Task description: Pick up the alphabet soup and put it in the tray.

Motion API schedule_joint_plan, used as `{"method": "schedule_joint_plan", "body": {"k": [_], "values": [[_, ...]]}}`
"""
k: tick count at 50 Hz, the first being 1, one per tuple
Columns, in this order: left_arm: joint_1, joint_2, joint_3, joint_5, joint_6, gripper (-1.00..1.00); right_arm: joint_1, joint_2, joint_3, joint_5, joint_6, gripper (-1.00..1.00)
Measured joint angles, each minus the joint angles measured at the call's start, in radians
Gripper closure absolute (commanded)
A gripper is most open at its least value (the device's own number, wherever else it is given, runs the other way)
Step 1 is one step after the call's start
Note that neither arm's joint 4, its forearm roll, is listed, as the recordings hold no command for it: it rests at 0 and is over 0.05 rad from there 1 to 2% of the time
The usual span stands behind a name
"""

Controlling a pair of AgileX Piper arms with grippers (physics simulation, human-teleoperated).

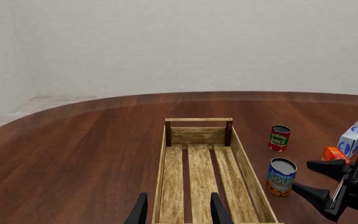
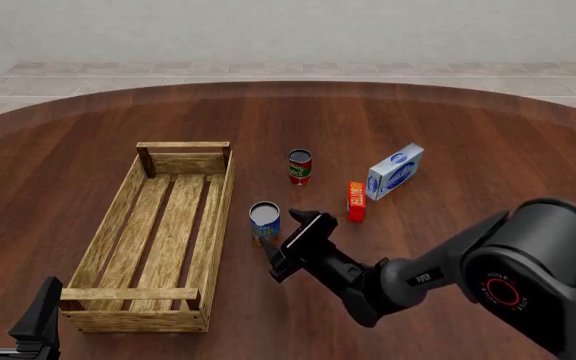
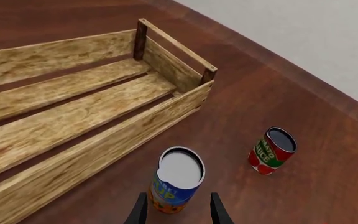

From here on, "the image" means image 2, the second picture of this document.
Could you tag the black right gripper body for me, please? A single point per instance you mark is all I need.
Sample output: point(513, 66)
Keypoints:
point(288, 268)

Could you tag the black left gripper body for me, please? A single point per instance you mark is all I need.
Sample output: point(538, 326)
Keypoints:
point(13, 354)

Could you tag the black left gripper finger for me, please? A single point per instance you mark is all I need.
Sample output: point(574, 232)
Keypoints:
point(38, 315)

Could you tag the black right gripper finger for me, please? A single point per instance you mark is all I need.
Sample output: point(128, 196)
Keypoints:
point(302, 216)
point(270, 250)

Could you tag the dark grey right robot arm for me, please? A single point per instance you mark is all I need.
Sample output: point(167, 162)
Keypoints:
point(518, 262)

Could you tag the blue alphabet soup tin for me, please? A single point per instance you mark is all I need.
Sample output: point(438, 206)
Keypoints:
point(265, 224)

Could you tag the wooden slat tray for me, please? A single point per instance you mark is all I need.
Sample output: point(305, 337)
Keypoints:
point(168, 210)

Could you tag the red green tomato sauce tin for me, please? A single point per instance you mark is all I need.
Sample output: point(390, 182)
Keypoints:
point(300, 170)

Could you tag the red orange butter box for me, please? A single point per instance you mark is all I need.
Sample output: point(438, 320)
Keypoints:
point(356, 202)

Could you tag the white blue printed food box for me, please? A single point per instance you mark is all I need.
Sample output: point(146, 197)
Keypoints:
point(395, 174)

